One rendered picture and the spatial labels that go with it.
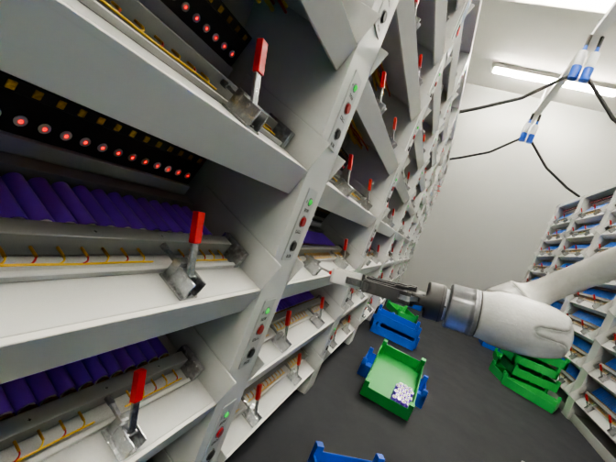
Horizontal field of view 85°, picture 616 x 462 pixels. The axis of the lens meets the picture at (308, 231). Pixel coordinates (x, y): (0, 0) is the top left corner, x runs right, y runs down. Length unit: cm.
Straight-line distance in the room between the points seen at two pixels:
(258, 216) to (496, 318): 46
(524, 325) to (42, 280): 68
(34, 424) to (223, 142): 32
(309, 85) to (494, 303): 50
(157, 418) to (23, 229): 31
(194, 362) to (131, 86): 43
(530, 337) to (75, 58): 71
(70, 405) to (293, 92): 49
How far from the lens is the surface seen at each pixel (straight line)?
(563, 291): 90
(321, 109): 53
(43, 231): 34
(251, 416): 92
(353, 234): 119
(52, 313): 31
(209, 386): 61
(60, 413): 47
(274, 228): 52
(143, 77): 27
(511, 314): 71
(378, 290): 70
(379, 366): 167
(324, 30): 48
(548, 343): 73
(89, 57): 25
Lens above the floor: 63
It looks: 4 degrees down
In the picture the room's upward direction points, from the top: 22 degrees clockwise
